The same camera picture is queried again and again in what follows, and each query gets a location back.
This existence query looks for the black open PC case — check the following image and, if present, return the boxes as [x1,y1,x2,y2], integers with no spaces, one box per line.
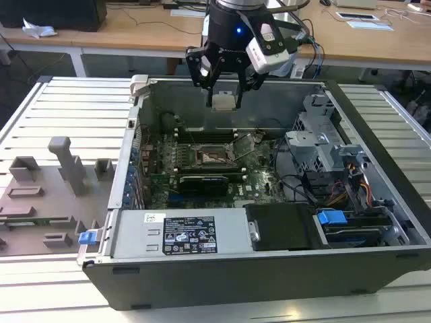
[76,74,431,312]

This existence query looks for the metal socket cover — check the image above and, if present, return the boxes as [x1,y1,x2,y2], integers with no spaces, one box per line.
[231,133,259,162]

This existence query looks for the crumpled white paper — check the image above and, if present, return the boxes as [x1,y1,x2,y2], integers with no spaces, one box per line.
[22,17,58,38]

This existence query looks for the silver power supply unit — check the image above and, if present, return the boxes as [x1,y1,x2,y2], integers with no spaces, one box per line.
[100,208,254,260]

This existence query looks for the silver metal drive cage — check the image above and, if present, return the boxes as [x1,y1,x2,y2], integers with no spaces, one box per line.
[284,94,371,176]

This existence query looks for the silver CPU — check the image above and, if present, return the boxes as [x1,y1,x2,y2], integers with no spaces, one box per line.
[211,94,237,112]

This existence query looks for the black flat cable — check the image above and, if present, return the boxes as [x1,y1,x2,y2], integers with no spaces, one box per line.
[343,161,371,216]

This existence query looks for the hard disk in blue carrier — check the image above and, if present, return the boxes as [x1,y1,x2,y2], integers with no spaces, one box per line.
[316,210,388,248]

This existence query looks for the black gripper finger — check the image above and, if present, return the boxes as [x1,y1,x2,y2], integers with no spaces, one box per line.
[235,59,267,109]
[185,46,226,109]

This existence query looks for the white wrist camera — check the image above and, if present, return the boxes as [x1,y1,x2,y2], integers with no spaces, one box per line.
[245,15,298,75]

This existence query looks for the coloured wire bundle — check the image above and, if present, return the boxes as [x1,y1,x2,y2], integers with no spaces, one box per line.
[331,163,372,207]

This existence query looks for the green RAM stick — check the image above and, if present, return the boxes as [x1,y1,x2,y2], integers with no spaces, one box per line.
[0,217,69,229]

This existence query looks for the black plastic shroud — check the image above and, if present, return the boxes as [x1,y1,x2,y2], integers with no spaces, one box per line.
[242,203,333,252]

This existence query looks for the green motherboard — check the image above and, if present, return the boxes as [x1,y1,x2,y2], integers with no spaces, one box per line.
[139,129,292,209]

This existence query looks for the white framed tablet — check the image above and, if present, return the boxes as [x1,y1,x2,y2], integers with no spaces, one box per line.
[336,11,377,21]

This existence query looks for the blue plastic latch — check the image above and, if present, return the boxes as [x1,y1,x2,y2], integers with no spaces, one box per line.
[77,230,97,246]

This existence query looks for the black RAM slot row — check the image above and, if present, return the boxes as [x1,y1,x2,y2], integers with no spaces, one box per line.
[175,129,238,143]
[174,166,245,176]

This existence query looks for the pale blue teach pendant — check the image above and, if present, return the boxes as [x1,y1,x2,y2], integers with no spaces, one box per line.
[267,53,298,78]

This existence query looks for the pale blue paper sheet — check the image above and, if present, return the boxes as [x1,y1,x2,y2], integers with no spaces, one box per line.
[346,20,395,32]

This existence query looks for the grey parts rack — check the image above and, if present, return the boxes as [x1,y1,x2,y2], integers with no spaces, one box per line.
[0,136,117,257]

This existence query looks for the blue expansion slot clips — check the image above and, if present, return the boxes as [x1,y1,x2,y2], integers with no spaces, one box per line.
[123,147,139,207]

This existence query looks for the CPU socket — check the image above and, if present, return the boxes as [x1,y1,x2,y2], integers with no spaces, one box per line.
[190,143,238,169]

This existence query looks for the white paper sheet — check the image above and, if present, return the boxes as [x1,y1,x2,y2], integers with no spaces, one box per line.
[170,9,207,17]

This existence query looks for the grey case release latch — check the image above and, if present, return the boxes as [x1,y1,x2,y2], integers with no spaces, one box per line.
[130,74,150,98]

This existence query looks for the wooden desk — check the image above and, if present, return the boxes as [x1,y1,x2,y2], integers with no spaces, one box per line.
[0,25,102,78]
[72,0,431,81]

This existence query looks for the blue cable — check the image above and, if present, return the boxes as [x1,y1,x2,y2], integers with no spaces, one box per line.
[301,32,327,80]

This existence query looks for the black graphics card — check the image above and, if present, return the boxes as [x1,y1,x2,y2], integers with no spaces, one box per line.
[178,174,230,198]

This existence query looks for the black computer box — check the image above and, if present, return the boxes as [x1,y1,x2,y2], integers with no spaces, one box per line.
[0,0,108,33]

